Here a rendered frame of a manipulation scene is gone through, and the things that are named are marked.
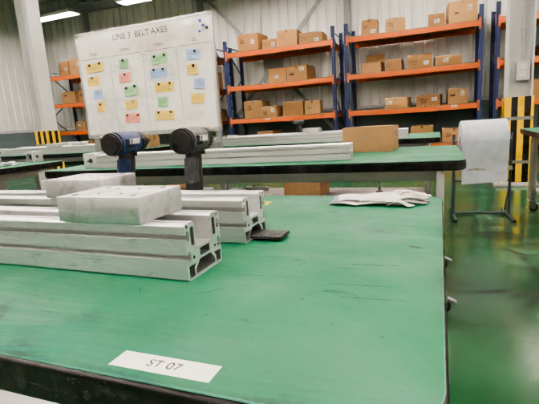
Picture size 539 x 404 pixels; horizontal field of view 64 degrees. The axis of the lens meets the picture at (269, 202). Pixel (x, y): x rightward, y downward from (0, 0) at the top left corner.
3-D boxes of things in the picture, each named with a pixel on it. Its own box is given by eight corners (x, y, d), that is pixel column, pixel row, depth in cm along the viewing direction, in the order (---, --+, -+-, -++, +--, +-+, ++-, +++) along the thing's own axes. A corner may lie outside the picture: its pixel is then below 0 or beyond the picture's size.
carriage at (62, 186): (48, 210, 96) (43, 179, 94) (86, 200, 106) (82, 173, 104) (104, 211, 90) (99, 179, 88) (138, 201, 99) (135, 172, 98)
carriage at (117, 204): (62, 238, 69) (55, 196, 68) (111, 221, 79) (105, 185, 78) (143, 242, 63) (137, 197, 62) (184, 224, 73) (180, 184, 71)
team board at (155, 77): (87, 234, 431) (57, 30, 395) (121, 222, 477) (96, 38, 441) (219, 240, 376) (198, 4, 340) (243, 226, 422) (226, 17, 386)
